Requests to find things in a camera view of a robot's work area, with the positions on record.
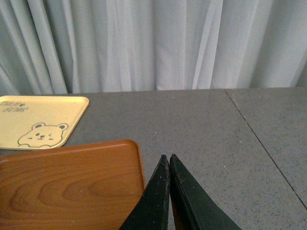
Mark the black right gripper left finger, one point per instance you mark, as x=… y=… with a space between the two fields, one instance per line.
x=151 y=211

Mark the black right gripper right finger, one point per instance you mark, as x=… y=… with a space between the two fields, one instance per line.
x=193 y=209

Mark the brown wood-grain tray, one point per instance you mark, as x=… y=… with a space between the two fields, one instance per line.
x=85 y=187

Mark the yellow bear tray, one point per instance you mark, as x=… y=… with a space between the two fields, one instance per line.
x=38 y=122

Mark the grey pleated curtain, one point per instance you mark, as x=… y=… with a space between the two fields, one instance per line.
x=80 y=46

